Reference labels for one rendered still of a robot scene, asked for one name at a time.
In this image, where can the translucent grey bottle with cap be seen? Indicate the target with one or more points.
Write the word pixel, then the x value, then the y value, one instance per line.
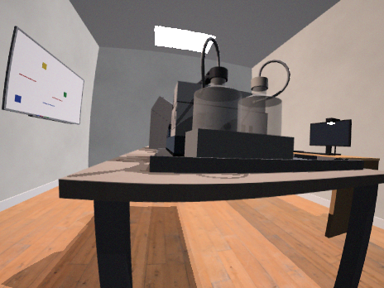
pixel 261 113

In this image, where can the grey bottle with black cap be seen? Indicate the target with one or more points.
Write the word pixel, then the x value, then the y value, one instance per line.
pixel 218 107

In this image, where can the black curved hose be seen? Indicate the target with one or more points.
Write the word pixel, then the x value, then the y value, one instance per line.
pixel 203 57

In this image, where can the black rectangular block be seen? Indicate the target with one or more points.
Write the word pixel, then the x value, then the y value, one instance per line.
pixel 226 144

